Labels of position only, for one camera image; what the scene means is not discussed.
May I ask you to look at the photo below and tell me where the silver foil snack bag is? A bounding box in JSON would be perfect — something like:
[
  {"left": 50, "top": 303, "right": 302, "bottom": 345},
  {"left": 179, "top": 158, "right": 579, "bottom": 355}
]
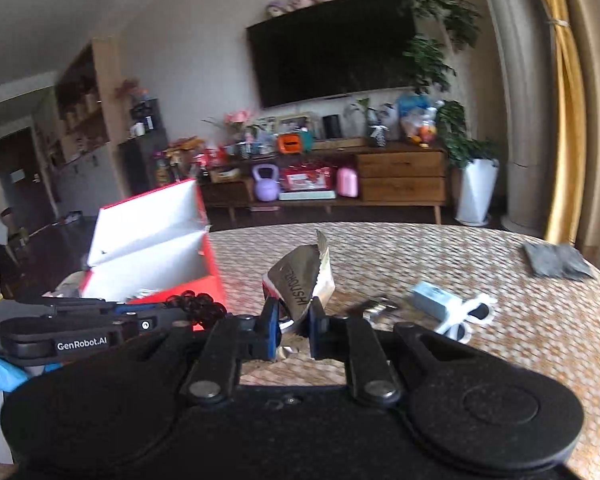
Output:
[{"left": 262, "top": 230, "right": 336, "bottom": 361}]

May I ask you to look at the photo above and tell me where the blue gloved hand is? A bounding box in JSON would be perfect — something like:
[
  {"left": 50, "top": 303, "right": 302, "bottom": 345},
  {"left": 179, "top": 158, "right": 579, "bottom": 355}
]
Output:
[{"left": 0, "top": 353, "right": 64, "bottom": 430}]

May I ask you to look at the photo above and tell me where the dark snack wrapper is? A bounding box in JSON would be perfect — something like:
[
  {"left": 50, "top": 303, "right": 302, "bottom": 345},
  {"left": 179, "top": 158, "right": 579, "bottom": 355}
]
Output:
[{"left": 347, "top": 296, "right": 401, "bottom": 320}]

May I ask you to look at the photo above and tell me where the light blue carton box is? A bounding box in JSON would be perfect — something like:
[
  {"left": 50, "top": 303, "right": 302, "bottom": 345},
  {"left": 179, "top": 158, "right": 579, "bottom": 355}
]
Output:
[{"left": 411, "top": 282, "right": 463, "bottom": 322}]

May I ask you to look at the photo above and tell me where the red storage box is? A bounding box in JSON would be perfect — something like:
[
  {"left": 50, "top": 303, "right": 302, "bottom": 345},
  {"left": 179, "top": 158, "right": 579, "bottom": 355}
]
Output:
[{"left": 80, "top": 179, "right": 228, "bottom": 306}]

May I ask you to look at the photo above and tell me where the purple kettlebell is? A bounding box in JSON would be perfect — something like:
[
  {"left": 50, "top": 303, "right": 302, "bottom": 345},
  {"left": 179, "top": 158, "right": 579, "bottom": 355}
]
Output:
[{"left": 251, "top": 164, "right": 280, "bottom": 203}]

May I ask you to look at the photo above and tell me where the pink small case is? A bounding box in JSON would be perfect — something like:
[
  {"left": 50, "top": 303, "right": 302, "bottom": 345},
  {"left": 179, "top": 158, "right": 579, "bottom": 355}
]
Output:
[{"left": 336, "top": 167, "right": 358, "bottom": 198}]

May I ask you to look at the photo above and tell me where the wooden tv cabinet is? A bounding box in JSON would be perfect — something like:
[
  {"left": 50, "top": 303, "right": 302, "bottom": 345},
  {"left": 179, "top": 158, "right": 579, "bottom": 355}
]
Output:
[{"left": 200, "top": 142, "right": 449, "bottom": 224}]

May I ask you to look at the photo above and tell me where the red gift box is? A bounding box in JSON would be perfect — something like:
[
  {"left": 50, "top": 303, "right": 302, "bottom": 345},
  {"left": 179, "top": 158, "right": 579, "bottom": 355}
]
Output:
[{"left": 279, "top": 162, "right": 334, "bottom": 192}]

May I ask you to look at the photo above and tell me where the dark grey cloth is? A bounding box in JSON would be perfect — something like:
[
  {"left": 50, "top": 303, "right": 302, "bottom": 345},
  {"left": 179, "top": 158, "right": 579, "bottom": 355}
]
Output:
[{"left": 522, "top": 242, "right": 595, "bottom": 281}]

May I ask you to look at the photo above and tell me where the white plant pot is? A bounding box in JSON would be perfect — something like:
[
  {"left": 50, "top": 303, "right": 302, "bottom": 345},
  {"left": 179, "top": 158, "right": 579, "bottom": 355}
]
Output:
[{"left": 455, "top": 158, "right": 500, "bottom": 226}]

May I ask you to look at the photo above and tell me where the black speaker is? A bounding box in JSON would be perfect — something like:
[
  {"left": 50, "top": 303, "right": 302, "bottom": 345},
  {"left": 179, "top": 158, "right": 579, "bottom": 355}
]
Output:
[{"left": 322, "top": 114, "right": 342, "bottom": 139}]

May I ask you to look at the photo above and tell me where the plastic bag of fruit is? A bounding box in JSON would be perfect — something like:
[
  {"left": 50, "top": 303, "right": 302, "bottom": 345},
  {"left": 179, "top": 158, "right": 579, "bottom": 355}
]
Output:
[{"left": 396, "top": 93, "right": 444, "bottom": 148}]

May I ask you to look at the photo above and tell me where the yellow curtain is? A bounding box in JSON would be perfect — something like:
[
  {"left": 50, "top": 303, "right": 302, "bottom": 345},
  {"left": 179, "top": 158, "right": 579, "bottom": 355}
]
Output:
[{"left": 542, "top": 0, "right": 586, "bottom": 244}]

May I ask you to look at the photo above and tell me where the black television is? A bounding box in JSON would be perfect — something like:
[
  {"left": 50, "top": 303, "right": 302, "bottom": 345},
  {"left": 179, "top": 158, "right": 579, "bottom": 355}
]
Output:
[{"left": 246, "top": 0, "right": 416, "bottom": 108}]

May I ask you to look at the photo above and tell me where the green potted tree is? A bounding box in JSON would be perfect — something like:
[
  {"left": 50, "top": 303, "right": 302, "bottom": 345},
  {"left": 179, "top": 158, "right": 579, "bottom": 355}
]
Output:
[{"left": 403, "top": 0, "right": 496, "bottom": 170}]

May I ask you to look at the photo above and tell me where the picture frame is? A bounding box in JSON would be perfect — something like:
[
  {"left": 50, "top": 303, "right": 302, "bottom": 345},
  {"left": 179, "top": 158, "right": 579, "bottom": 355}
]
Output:
[{"left": 275, "top": 114, "right": 314, "bottom": 134}]

